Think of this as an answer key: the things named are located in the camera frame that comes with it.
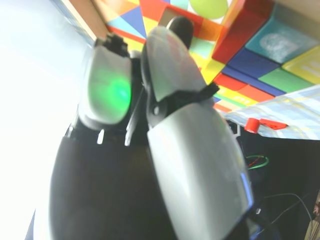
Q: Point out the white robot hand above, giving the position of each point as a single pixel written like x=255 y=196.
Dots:
x=195 y=162

